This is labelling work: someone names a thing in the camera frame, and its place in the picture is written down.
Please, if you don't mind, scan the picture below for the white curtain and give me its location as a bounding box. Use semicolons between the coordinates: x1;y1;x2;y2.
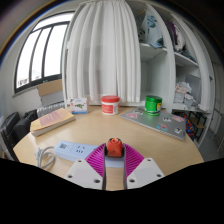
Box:
64;0;142;106

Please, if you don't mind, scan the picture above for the green round canister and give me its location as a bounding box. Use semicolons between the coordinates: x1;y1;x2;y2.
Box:
144;95;163;117

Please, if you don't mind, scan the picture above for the small white printed box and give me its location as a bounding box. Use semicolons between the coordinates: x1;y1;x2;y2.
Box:
69;96;90;115

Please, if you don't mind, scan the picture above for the cardboard box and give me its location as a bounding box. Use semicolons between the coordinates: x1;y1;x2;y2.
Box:
36;78;65;107

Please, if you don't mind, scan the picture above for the black metal rack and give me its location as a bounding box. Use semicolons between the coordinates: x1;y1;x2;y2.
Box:
189;111;209;134

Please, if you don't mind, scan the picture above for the white power strip cable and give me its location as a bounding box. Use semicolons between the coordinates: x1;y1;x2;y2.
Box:
34;145;57;169

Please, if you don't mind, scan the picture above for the tan and pink book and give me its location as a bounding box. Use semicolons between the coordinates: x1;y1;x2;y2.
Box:
29;107;77;138

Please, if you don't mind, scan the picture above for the white shelf unit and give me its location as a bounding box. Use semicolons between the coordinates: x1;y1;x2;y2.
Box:
63;0;216;148

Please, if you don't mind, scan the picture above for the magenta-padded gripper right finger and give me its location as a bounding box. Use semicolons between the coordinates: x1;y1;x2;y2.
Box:
122;143;166;191

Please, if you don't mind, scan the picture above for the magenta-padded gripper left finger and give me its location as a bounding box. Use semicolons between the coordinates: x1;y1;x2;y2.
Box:
64;143;108;191

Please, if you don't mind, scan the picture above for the dark-framed window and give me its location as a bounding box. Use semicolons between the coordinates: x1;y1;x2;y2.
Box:
13;12;75;95

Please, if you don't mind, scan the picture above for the black office chair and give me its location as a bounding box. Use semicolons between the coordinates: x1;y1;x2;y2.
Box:
0;109;39;163

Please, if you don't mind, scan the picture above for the white jar with red lid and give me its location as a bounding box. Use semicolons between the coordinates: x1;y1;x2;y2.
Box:
100;94;121;116

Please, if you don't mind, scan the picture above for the grey laptop with stickers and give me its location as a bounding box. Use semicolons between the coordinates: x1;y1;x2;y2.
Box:
119;108;188;141

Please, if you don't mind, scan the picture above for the white radiator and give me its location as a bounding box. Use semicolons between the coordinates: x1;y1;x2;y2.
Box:
36;101;66;118

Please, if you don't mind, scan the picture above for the colourful patterned bag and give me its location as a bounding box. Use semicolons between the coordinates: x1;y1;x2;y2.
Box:
181;112;196;138

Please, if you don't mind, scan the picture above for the orange charger block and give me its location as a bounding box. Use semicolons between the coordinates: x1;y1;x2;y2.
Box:
105;136;124;158

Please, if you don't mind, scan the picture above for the pale blue power strip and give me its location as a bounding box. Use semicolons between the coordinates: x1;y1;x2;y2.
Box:
53;140;126;169

